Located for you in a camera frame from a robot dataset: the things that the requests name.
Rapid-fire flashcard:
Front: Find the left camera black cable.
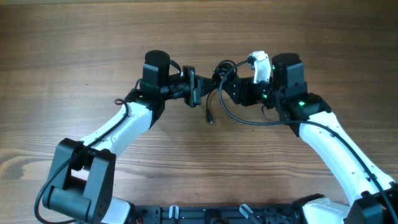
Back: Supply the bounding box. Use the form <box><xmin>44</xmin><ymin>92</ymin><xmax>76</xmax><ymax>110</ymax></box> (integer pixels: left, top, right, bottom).
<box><xmin>33</xmin><ymin>58</ymin><xmax>183</xmax><ymax>224</ymax></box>

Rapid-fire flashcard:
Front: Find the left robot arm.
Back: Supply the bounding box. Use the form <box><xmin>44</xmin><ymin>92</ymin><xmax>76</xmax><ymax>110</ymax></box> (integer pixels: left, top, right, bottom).
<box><xmin>34</xmin><ymin>50</ymin><xmax>219</xmax><ymax>223</ymax></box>

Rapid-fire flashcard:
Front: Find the right camera black cable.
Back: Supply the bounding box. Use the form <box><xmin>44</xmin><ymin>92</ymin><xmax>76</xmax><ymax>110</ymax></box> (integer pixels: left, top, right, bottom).
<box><xmin>218</xmin><ymin>58</ymin><xmax>398</xmax><ymax>224</ymax></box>

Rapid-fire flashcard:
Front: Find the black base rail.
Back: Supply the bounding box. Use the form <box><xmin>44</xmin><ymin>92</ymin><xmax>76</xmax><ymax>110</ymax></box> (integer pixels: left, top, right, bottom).
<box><xmin>126</xmin><ymin>203</ymin><xmax>305</xmax><ymax>224</ymax></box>

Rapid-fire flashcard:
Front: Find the camera black cable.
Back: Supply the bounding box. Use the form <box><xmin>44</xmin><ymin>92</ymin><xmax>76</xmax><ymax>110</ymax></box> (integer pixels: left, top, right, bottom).
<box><xmin>33</xmin><ymin>58</ymin><xmax>183</xmax><ymax>224</ymax></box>
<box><xmin>218</xmin><ymin>58</ymin><xmax>398</xmax><ymax>224</ymax></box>

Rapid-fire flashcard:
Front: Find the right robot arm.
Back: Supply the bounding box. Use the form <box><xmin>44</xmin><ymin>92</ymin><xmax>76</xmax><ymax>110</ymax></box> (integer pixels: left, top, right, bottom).
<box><xmin>219</xmin><ymin>51</ymin><xmax>397</xmax><ymax>223</ymax></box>

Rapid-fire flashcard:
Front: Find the black cable bundle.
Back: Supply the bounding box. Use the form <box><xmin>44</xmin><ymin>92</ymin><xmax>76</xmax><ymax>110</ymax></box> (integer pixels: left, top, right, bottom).
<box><xmin>205</xmin><ymin>58</ymin><xmax>241</xmax><ymax>125</ymax></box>

